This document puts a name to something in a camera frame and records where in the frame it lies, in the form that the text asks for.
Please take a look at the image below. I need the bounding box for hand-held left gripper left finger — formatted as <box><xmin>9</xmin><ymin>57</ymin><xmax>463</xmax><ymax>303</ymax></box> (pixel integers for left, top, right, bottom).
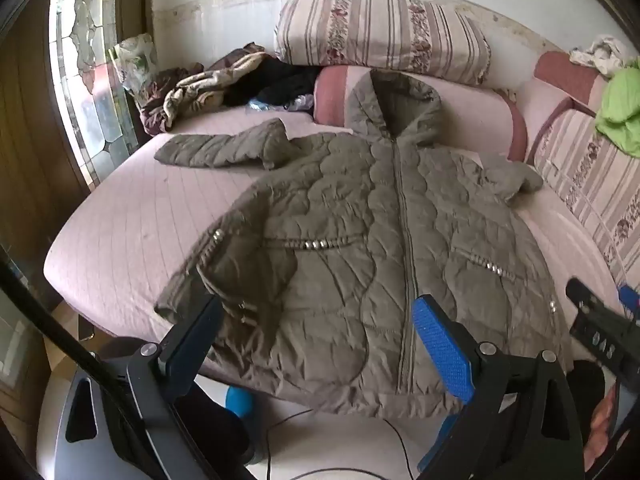
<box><xmin>55</xmin><ymin>293</ymin><xmax>254</xmax><ymax>480</ymax></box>

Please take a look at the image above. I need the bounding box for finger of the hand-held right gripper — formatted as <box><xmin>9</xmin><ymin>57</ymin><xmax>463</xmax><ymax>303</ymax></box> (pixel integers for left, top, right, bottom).
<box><xmin>566</xmin><ymin>276</ymin><xmax>640</xmax><ymax>333</ymax></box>
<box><xmin>618</xmin><ymin>284</ymin><xmax>640</xmax><ymax>319</ymax></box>

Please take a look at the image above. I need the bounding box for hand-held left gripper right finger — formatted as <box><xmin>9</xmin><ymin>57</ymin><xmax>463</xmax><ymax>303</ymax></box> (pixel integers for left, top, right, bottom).
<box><xmin>411</xmin><ymin>294</ymin><xmax>586</xmax><ymax>480</ymax></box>

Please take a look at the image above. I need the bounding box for olive quilted hooded jacket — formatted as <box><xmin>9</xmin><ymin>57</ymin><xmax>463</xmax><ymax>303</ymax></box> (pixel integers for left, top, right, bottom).
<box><xmin>152</xmin><ymin>69</ymin><xmax>574</xmax><ymax>421</ymax></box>

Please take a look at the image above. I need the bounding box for person's dark printed clothing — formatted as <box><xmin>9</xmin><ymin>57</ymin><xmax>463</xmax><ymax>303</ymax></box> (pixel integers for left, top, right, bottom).
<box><xmin>567</xmin><ymin>360</ymin><xmax>640</xmax><ymax>480</ymax></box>

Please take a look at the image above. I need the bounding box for blue ball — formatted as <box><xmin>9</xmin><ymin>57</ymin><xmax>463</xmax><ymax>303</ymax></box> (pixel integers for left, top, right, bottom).
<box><xmin>225</xmin><ymin>385</ymin><xmax>257</xmax><ymax>419</ymax></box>

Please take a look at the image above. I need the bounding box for long striped floral cushion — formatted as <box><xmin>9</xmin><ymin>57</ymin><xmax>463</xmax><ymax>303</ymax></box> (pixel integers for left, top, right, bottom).
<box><xmin>531</xmin><ymin>107</ymin><xmax>640</xmax><ymax>292</ymax></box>

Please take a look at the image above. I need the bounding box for bed with pink quilted sheet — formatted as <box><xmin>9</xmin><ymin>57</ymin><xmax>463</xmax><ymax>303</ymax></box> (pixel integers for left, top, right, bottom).
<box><xmin>42</xmin><ymin>107</ymin><xmax>632</xmax><ymax>411</ymax></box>

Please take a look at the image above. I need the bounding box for green cloth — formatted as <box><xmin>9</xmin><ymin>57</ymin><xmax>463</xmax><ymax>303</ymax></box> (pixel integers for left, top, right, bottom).
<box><xmin>594</xmin><ymin>57</ymin><xmax>640</xmax><ymax>154</ymax></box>

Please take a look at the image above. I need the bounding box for pink bolster pillow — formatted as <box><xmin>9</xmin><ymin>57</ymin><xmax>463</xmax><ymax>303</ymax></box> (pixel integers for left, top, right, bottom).
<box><xmin>515</xmin><ymin>50</ymin><xmax>609</xmax><ymax>137</ymax></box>
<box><xmin>312</xmin><ymin>65</ymin><xmax>529</xmax><ymax>163</ymax></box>

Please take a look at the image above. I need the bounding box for white crumpled cloth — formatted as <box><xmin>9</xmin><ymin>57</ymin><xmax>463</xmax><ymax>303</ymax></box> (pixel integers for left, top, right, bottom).
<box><xmin>570</xmin><ymin>35</ymin><xmax>634</xmax><ymax>79</ymax></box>

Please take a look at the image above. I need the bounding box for brown wooden door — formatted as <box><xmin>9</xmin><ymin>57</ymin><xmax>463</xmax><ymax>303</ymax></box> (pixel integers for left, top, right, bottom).
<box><xmin>0</xmin><ymin>0</ymin><xmax>92</xmax><ymax>311</ymax></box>

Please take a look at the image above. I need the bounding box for maroon cloth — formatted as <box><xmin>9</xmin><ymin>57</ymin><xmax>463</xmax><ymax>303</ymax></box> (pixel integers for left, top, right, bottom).
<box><xmin>137</xmin><ymin>62</ymin><xmax>206</xmax><ymax>136</ymax></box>

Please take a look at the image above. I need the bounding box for beige patterned blanket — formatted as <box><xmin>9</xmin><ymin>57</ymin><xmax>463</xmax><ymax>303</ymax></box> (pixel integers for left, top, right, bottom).
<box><xmin>162</xmin><ymin>50</ymin><xmax>272</xmax><ymax>129</ymax></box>

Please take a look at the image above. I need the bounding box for crumpled bluish plastic bag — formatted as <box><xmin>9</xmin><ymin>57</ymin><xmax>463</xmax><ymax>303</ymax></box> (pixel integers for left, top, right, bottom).
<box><xmin>249</xmin><ymin>94</ymin><xmax>315</xmax><ymax>112</ymax></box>

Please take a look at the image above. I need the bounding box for black clothing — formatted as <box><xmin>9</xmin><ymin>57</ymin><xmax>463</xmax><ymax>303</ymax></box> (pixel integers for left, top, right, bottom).
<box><xmin>222</xmin><ymin>55</ymin><xmax>321</xmax><ymax>109</ymax></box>

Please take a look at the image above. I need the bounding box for floral plastic bag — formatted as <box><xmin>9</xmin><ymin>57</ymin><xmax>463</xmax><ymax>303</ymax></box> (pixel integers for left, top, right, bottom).
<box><xmin>107</xmin><ymin>34</ymin><xmax>159</xmax><ymax>106</ymax></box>

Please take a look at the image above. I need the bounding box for stained glass window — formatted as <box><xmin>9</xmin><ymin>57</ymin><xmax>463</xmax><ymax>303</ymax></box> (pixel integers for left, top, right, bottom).
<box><xmin>47</xmin><ymin>0</ymin><xmax>151</xmax><ymax>187</ymax></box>

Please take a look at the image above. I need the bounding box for striped floral pillow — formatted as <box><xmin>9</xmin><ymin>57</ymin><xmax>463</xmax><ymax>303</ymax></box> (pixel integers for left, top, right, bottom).
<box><xmin>274</xmin><ymin>0</ymin><xmax>494</xmax><ymax>86</ymax></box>

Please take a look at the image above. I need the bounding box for black floor cable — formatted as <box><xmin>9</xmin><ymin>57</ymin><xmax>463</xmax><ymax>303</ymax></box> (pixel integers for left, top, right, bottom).
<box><xmin>262</xmin><ymin>407</ymin><xmax>417</xmax><ymax>480</ymax></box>

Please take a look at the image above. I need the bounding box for black strap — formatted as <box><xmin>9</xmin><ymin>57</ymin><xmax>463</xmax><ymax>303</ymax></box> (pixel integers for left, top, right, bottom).
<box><xmin>0</xmin><ymin>250</ymin><xmax>257</xmax><ymax>480</ymax></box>

